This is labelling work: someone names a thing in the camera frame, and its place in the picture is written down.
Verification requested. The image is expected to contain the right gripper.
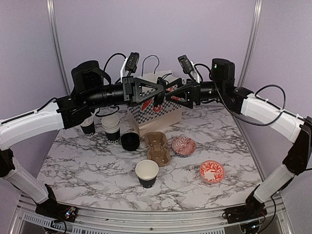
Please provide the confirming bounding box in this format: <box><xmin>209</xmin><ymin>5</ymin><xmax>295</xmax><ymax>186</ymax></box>
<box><xmin>162</xmin><ymin>78</ymin><xmax>224</xmax><ymax>109</ymax></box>

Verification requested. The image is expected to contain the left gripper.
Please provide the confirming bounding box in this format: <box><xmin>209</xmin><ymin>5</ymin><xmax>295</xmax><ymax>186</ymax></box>
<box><xmin>84</xmin><ymin>75</ymin><xmax>164</xmax><ymax>108</ymax></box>

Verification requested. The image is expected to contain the black paper coffee cup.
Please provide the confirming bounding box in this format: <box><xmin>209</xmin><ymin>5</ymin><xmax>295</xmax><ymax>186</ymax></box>
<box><xmin>135</xmin><ymin>159</ymin><xmax>159</xmax><ymax>188</ymax></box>

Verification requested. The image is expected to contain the black cup lid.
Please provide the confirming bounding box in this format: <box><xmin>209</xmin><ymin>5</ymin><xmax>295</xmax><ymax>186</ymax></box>
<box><xmin>153</xmin><ymin>77</ymin><xmax>166</xmax><ymax>107</ymax></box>

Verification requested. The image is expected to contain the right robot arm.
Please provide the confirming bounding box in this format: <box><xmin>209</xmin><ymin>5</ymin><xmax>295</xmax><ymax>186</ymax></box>
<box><xmin>166</xmin><ymin>55</ymin><xmax>312</xmax><ymax>218</ymax></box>

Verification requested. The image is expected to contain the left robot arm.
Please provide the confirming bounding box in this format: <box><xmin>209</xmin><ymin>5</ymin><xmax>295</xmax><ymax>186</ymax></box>
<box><xmin>0</xmin><ymin>60</ymin><xmax>165</xmax><ymax>217</ymax></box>

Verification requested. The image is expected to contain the checkered paper takeout bag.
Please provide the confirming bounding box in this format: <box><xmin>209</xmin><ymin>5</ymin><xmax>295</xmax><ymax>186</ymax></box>
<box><xmin>127</xmin><ymin>70</ymin><xmax>183</xmax><ymax>137</ymax></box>

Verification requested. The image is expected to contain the stack of paper cups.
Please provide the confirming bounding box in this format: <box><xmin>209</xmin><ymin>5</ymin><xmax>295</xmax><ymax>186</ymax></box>
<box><xmin>101</xmin><ymin>114</ymin><xmax>120</xmax><ymax>144</ymax></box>

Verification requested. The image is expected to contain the stack of black lids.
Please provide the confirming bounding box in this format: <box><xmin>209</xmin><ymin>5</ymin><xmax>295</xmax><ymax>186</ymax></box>
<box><xmin>121</xmin><ymin>132</ymin><xmax>140</xmax><ymax>151</ymax></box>

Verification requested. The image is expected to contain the cardboard cup carrier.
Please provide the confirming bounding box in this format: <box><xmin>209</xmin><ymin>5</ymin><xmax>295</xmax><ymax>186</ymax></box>
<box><xmin>145</xmin><ymin>132</ymin><xmax>171</xmax><ymax>167</ymax></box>

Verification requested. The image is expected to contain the red patterned bowl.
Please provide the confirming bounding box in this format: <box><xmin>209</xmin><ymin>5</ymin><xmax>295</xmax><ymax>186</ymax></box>
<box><xmin>172</xmin><ymin>136</ymin><xmax>196</xmax><ymax>157</ymax></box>

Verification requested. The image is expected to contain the black cup holding straws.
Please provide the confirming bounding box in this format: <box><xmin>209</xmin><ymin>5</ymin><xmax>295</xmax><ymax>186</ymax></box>
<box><xmin>80</xmin><ymin>121</ymin><xmax>96</xmax><ymax>137</ymax></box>

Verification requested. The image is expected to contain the red floral bowl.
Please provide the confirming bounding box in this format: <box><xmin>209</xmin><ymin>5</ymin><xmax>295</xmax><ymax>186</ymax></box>
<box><xmin>199</xmin><ymin>160</ymin><xmax>225</xmax><ymax>184</ymax></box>

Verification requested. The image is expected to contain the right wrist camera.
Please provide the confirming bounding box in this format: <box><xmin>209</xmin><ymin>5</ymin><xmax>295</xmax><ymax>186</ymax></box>
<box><xmin>177</xmin><ymin>55</ymin><xmax>201</xmax><ymax>83</ymax></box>

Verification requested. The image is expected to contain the right aluminium frame post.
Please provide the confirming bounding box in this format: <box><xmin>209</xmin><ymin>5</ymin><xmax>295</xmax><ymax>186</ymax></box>
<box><xmin>238</xmin><ymin>0</ymin><xmax>263</xmax><ymax>86</ymax></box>

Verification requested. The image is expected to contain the aluminium frame post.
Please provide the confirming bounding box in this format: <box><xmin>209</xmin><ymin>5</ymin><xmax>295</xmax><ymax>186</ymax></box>
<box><xmin>238</xmin><ymin>0</ymin><xmax>263</xmax><ymax>86</ymax></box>
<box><xmin>46</xmin><ymin>0</ymin><xmax>70</xmax><ymax>95</ymax></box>

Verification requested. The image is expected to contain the left aluminium frame post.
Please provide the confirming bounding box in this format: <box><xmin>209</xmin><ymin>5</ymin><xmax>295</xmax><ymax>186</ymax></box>
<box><xmin>46</xmin><ymin>0</ymin><xmax>70</xmax><ymax>95</ymax></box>

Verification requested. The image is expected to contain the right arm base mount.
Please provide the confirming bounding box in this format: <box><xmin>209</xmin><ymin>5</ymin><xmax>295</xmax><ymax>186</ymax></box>
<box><xmin>222</xmin><ymin>205</ymin><xmax>267</xmax><ymax>224</ymax></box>

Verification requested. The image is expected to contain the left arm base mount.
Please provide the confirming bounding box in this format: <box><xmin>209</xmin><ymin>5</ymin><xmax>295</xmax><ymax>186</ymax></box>
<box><xmin>35</xmin><ymin>184</ymin><xmax>78</xmax><ymax>222</ymax></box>

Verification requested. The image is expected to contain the aluminium front rail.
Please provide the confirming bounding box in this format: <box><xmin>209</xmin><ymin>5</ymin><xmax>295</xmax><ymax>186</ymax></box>
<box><xmin>8</xmin><ymin>195</ymin><xmax>293</xmax><ymax>234</ymax></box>

